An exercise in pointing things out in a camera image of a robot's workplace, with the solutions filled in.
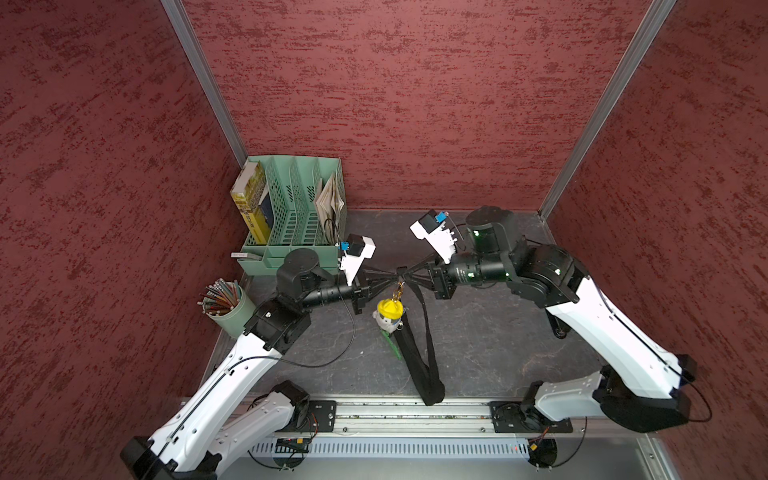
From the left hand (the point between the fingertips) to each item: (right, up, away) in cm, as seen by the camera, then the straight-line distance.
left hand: (392, 284), depth 60 cm
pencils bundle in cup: (-49, -7, +21) cm, 53 cm away
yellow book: (-46, +24, +31) cm, 61 cm away
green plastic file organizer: (-35, +20, +58) cm, 71 cm away
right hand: (+3, +1, -4) cm, 5 cm away
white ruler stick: (-43, +4, +25) cm, 50 cm away
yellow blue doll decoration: (-1, -7, +3) cm, 8 cm away
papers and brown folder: (-20, +21, +32) cm, 43 cm away
